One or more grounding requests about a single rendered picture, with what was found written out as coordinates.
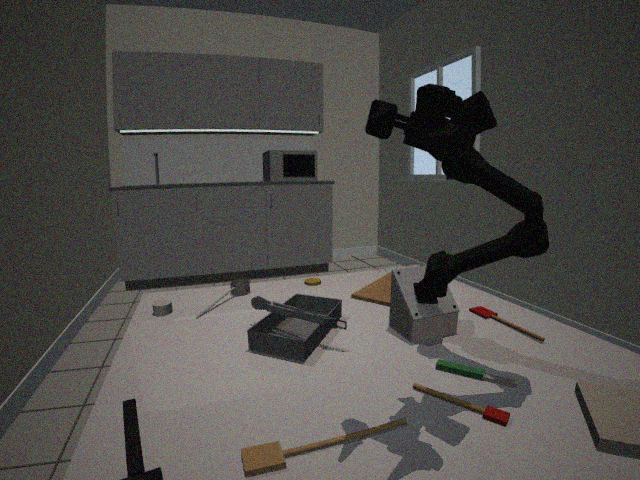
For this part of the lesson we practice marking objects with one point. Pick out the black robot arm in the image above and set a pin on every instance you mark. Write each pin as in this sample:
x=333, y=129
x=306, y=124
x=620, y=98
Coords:
x=528, y=238

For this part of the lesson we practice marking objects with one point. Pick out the black spatula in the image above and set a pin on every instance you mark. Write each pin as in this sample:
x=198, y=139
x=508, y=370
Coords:
x=133, y=448

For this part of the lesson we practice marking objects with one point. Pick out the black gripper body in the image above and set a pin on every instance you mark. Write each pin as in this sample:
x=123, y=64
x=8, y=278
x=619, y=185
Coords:
x=420, y=125

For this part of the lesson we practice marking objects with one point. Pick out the red spatula with wooden handle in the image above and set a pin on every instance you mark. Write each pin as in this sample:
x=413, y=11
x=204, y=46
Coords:
x=487, y=313

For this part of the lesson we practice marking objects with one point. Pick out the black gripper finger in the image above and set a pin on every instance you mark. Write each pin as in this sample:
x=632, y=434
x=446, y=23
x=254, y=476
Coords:
x=378, y=121
x=435, y=143

